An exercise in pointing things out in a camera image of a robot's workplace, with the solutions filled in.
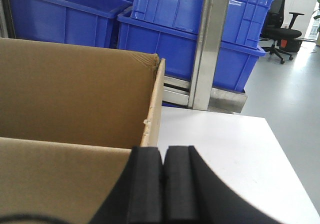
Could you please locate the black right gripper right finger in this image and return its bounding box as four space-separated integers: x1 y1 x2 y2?
164 146 277 224

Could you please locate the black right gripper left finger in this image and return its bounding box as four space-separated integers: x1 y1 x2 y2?
89 146 163 224

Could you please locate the brown EcoFlow cardboard box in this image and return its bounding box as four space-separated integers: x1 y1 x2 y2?
0 38 166 224

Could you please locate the blue crate lower right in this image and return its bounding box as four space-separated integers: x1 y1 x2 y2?
117 8 266 92

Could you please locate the black office chair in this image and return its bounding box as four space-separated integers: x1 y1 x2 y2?
260 0 303 65

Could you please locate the blue crate upper stacked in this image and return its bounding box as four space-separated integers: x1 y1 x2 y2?
131 0 274 48

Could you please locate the blue crate left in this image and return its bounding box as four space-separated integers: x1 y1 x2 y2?
9 0 132 48

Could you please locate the metal shelf rack frame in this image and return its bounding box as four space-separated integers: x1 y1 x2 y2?
162 0 248 114

